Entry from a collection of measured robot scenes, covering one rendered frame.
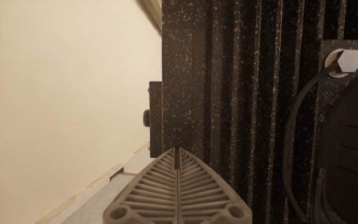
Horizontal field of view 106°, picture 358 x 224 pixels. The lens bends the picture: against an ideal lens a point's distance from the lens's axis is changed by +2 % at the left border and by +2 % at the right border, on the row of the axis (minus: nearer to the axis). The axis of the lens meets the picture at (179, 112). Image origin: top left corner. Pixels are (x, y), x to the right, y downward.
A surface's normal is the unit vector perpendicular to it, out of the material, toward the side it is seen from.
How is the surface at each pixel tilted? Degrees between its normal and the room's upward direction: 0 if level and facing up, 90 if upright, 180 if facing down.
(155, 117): 90
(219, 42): 90
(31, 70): 90
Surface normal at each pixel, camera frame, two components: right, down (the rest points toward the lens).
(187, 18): 0.02, 0.08
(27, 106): 0.98, 0.02
